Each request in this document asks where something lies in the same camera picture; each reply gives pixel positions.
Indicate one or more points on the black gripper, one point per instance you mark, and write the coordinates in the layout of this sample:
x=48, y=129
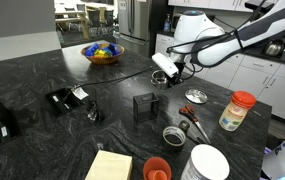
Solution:
x=177, y=79

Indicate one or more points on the small glass bowl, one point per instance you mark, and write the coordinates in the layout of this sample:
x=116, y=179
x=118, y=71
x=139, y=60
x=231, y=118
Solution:
x=158, y=79

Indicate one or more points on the white black Franka robot arm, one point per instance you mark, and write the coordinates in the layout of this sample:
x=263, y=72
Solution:
x=222, y=40

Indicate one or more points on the black measuring spoon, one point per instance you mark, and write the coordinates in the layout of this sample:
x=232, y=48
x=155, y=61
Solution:
x=186, y=126

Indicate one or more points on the small metal cup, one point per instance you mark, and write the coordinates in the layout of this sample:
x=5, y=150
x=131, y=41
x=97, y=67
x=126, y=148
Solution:
x=174, y=137

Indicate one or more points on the blue soap bottle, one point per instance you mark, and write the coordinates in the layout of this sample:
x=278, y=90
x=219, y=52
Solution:
x=167, y=23

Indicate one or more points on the small blue toy block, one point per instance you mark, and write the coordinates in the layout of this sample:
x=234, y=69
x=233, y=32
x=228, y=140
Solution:
x=113, y=49

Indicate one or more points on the stainless steel refrigerator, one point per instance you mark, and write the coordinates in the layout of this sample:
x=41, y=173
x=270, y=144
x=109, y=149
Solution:
x=138, y=20

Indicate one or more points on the brown wooden bowl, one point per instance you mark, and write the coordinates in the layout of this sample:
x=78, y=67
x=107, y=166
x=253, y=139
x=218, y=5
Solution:
x=102, y=59

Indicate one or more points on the yellow toy block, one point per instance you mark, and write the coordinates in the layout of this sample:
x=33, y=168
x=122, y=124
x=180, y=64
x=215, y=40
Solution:
x=99, y=52

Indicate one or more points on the creamer bottle with red lid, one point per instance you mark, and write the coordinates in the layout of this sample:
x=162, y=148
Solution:
x=237, y=111

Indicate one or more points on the large blue toy block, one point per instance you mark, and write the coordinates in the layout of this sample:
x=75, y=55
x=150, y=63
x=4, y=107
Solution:
x=91, y=50

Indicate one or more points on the orange plastic cup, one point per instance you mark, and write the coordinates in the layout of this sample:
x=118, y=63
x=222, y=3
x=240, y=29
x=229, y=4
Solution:
x=157, y=169

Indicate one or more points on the white paper tag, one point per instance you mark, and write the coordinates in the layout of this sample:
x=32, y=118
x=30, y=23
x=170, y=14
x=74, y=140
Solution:
x=80, y=93

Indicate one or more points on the white lidded labelled jar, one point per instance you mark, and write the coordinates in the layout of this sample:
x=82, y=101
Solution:
x=205, y=163

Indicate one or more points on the white kitchen cabinets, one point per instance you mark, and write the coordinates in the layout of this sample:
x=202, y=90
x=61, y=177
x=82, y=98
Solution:
x=265, y=80

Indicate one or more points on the light wooden block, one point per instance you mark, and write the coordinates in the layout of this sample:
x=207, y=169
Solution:
x=109, y=166

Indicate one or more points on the black outlet box with tag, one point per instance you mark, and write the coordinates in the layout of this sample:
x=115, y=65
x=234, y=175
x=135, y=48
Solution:
x=63, y=100

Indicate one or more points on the silver kettle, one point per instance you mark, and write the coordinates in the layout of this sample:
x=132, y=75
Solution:
x=274, y=47

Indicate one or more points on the light wooden meeting table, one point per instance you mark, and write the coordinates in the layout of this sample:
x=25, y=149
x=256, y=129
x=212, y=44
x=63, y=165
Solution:
x=71, y=20

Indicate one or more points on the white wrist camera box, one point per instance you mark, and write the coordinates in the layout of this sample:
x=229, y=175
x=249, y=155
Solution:
x=164, y=64

